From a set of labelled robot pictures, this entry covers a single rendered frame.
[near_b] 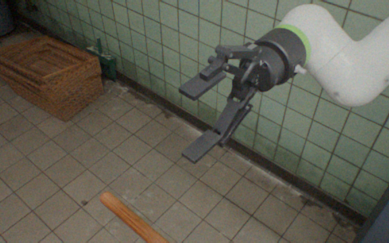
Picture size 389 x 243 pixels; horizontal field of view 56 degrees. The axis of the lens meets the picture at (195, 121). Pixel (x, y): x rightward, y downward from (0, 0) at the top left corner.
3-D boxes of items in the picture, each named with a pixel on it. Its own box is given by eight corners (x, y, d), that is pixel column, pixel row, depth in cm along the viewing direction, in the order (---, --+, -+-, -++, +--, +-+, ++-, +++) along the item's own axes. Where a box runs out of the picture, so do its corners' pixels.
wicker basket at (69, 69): (54, 111, 246) (42, 78, 226) (1, 82, 267) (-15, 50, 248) (103, 73, 275) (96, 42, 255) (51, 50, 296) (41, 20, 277)
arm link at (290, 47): (257, 59, 74) (263, 19, 68) (308, 84, 69) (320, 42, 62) (239, 73, 71) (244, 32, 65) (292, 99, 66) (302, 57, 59)
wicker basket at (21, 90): (57, 129, 259) (46, 100, 239) (8, 100, 281) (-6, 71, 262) (106, 93, 287) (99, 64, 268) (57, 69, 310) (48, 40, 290)
